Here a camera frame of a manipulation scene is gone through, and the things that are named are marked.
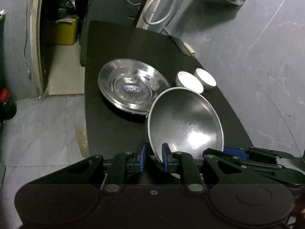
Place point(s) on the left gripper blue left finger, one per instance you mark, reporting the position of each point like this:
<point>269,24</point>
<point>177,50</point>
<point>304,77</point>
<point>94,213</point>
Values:
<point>111,175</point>

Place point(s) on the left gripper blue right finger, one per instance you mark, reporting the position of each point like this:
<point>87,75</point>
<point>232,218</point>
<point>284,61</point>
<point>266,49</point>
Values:
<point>183,164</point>

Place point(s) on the deep steel bowl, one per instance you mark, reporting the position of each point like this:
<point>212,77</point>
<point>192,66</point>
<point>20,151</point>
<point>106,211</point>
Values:
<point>186,121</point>

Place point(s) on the steel plate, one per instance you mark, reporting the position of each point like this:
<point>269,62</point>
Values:
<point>131,85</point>

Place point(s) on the white ceramic bowl front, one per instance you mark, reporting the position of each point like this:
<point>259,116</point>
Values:
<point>189,81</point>

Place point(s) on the white ceramic bowl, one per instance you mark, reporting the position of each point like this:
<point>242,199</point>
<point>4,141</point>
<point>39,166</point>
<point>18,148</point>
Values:
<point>189,81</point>
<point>205,78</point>

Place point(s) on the white ceramic bowl back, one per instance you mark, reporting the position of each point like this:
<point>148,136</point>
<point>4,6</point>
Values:
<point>205,78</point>

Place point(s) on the red capped jar on floor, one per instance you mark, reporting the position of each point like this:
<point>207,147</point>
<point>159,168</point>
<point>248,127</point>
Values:
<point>8,107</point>

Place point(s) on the yellow bin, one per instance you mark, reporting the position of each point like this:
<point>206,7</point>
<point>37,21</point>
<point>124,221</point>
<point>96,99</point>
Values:
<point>65,31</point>

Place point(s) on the black garbage bag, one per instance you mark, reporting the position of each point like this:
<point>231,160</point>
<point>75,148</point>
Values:
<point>67,8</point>

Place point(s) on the cleaver with cream handle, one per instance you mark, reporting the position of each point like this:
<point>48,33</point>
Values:
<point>183,46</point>

